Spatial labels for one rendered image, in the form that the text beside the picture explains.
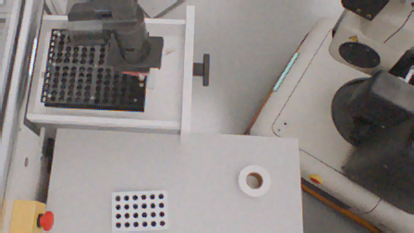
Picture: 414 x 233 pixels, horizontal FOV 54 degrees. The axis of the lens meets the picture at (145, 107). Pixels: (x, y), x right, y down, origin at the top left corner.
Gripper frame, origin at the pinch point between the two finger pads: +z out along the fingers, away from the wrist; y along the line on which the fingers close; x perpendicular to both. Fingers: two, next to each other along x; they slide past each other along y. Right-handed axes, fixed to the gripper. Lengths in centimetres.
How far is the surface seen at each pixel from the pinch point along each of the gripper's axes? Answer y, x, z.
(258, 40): 36, 64, 92
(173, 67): 5.8, 6.0, 8.9
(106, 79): -7.6, -1.4, 2.0
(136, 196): -0.4, -23.3, 17.1
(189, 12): 9.1, 14.7, -0.5
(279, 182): 31.6, -16.6, 19.4
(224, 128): 23, 20, 93
